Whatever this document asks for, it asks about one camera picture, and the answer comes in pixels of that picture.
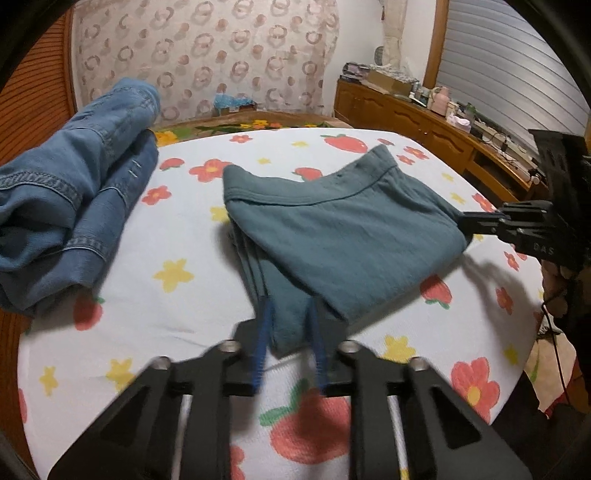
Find teal green pants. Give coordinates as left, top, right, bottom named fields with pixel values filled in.
left=222, top=145, right=472, bottom=357

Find right hand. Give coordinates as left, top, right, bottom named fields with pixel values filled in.
left=541, top=260, right=579, bottom=321

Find white strawberry flower bed sheet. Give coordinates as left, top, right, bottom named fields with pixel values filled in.
left=18, top=129, right=542, bottom=477

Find pink kettle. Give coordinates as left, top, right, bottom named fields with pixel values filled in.
left=428, top=86, right=450, bottom=117

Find cardboard box on cabinet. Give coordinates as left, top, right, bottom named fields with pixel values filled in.
left=367, top=70, right=416, bottom=96

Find wooden sideboard cabinet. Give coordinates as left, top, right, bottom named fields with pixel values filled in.
left=334, top=79, right=548, bottom=205

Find grey window blind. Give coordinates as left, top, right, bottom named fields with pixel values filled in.
left=437, top=0, right=590, bottom=150

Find brown floral blanket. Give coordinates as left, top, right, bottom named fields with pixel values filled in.
left=152, top=110, right=351, bottom=147

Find blue box on bed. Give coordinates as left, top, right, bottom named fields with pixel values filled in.
left=213, top=93, right=256, bottom=116

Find folded blue denim jeans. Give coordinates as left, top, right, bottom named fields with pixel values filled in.
left=1, top=78, right=160, bottom=316

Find pink circle patterned curtain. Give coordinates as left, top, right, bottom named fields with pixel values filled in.
left=72, top=0, right=339, bottom=125

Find wooden louvered wardrobe door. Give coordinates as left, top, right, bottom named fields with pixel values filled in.
left=1, top=9, right=76, bottom=164

